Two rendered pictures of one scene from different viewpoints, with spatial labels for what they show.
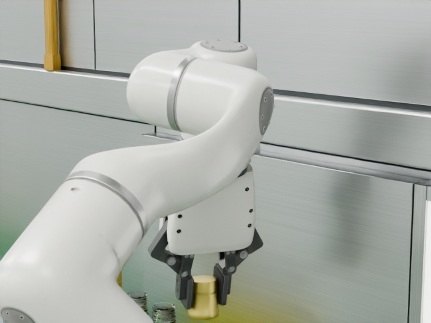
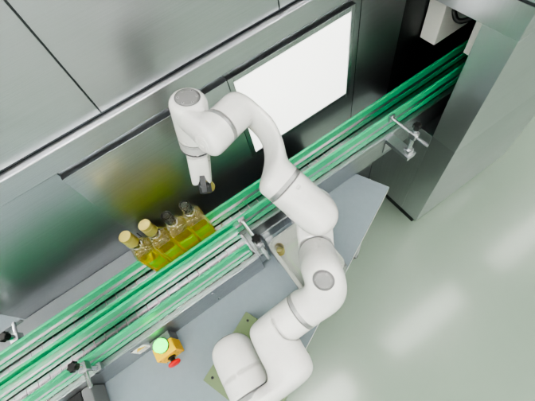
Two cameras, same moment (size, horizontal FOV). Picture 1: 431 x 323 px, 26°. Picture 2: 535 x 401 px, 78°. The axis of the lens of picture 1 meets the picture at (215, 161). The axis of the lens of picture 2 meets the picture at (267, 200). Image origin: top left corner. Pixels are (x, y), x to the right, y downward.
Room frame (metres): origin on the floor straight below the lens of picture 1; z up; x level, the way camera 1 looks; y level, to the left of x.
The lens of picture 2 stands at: (0.68, 0.42, 1.90)
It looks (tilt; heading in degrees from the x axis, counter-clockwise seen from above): 61 degrees down; 295
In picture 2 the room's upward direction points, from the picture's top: 19 degrees counter-clockwise
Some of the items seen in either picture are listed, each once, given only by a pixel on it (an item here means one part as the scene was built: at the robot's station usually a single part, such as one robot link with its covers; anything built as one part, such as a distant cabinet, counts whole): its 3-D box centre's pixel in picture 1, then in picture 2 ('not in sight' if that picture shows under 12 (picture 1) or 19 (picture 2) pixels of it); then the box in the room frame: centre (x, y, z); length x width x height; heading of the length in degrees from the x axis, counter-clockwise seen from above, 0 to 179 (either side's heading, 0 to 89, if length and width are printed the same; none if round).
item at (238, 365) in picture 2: not in sight; (240, 365); (0.88, 0.43, 1.05); 0.13 x 0.10 x 0.16; 129
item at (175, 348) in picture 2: not in sight; (167, 348); (1.20, 0.42, 0.79); 0.07 x 0.07 x 0.07; 43
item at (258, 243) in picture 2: not in sight; (255, 239); (0.93, 0.08, 0.95); 0.17 x 0.03 x 0.12; 133
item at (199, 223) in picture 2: not in sight; (202, 226); (1.10, 0.06, 0.99); 0.06 x 0.06 x 0.21; 44
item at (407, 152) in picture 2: not in sight; (404, 141); (0.46, -0.36, 0.90); 0.17 x 0.05 x 0.23; 133
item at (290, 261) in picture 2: not in sight; (306, 257); (0.78, 0.07, 0.80); 0.22 x 0.17 x 0.09; 133
